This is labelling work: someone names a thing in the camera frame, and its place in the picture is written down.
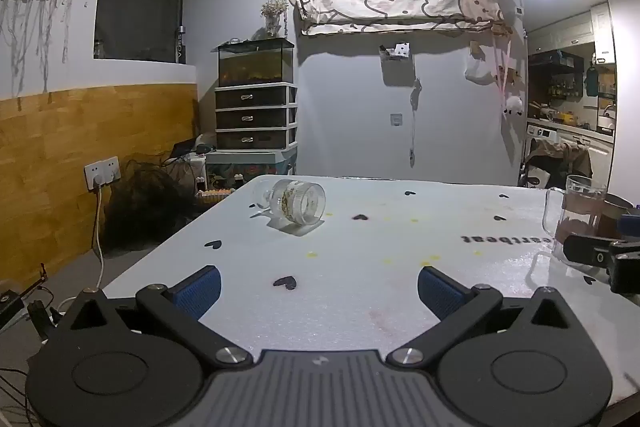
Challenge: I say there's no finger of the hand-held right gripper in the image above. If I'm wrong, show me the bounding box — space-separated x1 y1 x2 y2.
618 214 640 239
563 233 619 269

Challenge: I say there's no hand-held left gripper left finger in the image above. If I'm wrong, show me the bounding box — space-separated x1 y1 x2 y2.
64 265 252 369

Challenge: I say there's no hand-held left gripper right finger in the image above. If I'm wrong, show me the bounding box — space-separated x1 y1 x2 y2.
385 265 577 367

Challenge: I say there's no clear glass jar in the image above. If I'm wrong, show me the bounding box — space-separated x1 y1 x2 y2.
251 178 327 228

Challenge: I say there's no dark metal pot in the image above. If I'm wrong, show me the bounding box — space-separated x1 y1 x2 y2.
600 193 637 239

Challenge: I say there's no tall clear glass mug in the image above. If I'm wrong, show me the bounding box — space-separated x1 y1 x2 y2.
542 175 609 266

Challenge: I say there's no white washing machine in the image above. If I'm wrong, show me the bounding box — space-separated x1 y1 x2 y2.
525 124 615 188

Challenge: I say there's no brown cloth on chair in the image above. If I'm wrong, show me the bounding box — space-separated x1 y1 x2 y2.
529 138 594 188

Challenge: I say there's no black mesh net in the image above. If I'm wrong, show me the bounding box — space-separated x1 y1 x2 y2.
106 159 198 252

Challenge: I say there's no patterned low cabinet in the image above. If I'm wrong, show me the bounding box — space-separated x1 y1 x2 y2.
204 147 299 194

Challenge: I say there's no black laptop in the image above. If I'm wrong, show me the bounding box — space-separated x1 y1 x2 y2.
169 137 202 158

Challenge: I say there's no black kitchen shelf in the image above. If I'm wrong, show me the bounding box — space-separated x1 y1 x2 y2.
527 50 586 102

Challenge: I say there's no hanging grey cat toy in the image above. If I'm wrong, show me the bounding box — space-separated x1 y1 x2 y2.
408 77 423 168

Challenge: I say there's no plastic drawer unit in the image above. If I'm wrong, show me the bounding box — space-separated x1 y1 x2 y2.
214 83 300 152

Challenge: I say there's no white hanging bag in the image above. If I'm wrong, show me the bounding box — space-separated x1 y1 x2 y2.
464 51 500 86

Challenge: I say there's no glass fish tank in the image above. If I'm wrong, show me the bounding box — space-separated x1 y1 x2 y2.
217 38 295 87

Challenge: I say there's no vase of dried flowers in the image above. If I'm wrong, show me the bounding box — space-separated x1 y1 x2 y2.
259 0 290 40

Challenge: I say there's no white power cable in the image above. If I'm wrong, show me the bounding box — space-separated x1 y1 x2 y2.
55 186 107 313

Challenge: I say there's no white wall socket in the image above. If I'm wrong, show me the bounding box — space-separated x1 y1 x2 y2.
83 155 123 190

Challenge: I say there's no black device with cables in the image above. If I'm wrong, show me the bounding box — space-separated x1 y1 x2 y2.
0 263 63 348

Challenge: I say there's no white kitchen wall cabinet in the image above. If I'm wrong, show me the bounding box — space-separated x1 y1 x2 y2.
527 1 617 66

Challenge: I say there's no white macrame wall hanging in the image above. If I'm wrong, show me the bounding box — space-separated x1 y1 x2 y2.
0 0 92 95

